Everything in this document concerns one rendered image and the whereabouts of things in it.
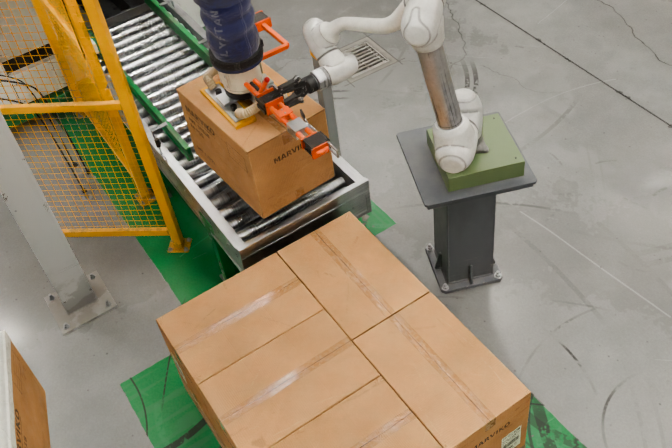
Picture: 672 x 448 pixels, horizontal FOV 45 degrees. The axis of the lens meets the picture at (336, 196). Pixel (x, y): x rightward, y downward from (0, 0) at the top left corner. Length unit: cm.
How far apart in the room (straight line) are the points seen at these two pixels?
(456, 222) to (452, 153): 62
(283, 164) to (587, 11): 313
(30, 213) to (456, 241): 197
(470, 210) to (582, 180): 109
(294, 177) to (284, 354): 79
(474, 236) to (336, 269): 74
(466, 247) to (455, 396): 102
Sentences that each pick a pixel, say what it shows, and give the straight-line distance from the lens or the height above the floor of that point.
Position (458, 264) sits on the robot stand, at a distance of 400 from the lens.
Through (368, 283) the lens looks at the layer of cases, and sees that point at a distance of 344.
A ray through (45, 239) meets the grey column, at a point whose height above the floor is 55.
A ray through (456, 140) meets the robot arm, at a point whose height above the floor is 108.
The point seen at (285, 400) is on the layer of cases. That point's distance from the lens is 316.
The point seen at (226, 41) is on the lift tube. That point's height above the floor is 143.
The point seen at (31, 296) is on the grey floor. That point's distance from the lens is 462.
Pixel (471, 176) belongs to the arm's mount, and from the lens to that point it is 347.
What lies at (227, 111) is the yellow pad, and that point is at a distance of 350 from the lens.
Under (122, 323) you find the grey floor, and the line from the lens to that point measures 429.
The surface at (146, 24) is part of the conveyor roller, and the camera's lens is 532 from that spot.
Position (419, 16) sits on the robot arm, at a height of 165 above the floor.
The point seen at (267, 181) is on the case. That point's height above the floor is 87.
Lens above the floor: 322
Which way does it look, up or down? 45 degrees down
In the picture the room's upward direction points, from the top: 9 degrees counter-clockwise
